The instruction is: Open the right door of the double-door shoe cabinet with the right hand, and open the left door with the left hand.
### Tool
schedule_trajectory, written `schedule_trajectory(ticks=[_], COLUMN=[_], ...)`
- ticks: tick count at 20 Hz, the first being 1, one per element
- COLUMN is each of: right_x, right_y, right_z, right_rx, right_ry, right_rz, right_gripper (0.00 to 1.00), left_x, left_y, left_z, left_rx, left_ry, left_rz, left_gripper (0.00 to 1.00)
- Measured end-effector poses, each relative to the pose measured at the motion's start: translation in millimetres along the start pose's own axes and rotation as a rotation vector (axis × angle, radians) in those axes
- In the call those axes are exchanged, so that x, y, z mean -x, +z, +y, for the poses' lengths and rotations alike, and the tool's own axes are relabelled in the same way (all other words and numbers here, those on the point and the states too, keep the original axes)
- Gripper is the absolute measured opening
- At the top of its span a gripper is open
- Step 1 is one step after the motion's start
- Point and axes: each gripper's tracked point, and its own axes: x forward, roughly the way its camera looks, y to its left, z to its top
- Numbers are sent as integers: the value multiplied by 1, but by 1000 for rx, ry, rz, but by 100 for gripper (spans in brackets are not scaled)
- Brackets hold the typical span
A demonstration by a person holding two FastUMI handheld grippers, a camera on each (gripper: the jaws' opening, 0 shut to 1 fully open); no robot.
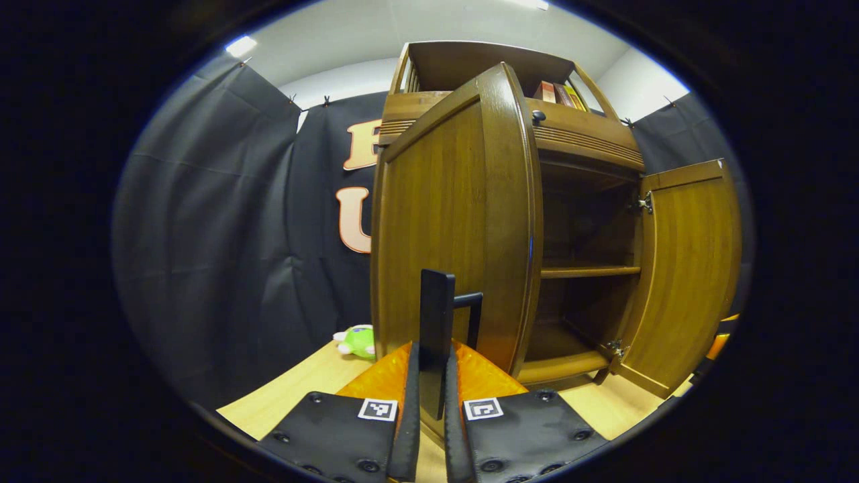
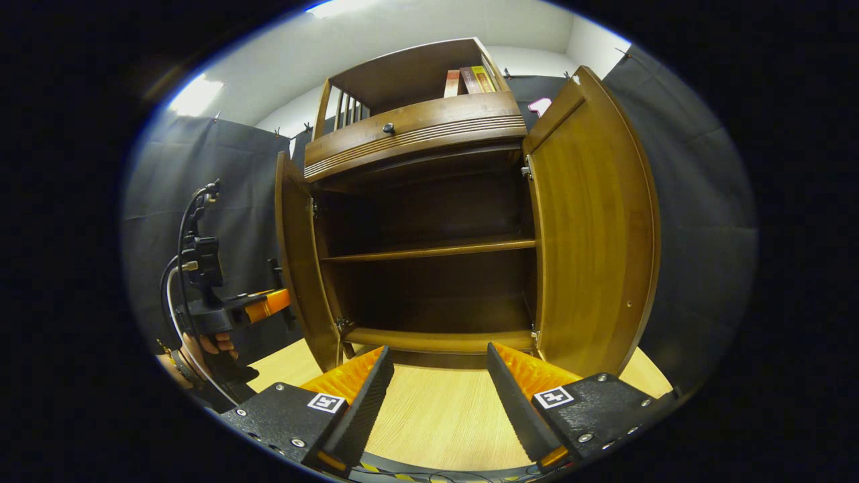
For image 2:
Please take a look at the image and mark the black backdrop cloth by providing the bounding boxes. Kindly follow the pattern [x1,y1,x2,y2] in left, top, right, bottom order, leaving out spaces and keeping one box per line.
[122,44,758,396]

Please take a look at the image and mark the wooden cabinet drawer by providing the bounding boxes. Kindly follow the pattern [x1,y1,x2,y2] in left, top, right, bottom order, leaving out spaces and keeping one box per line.
[303,91,527,182]

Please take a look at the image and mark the wooden shoe cabinet door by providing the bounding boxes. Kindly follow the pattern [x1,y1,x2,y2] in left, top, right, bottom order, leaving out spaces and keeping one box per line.
[274,151,344,373]
[522,65,662,378]

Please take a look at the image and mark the black door handle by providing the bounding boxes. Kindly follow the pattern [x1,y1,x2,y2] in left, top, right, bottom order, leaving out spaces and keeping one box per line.
[267,258,300,331]

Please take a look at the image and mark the wooden double-door shoe cabinet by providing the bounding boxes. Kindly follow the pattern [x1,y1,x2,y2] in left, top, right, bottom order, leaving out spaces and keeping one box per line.
[274,37,662,380]

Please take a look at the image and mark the white cable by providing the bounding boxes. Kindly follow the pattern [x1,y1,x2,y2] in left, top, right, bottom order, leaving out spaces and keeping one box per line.
[165,267,237,407]

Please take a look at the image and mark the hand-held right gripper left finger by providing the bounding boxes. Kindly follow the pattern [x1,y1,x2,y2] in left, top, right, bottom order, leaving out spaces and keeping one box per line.
[220,345,395,474]

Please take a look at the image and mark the ceiling light panel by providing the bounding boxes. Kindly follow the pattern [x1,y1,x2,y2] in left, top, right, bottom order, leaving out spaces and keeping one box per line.
[305,0,376,19]
[168,74,225,118]

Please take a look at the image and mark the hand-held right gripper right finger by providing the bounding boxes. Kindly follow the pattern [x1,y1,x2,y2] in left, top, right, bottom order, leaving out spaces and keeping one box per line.
[487,341,675,472]

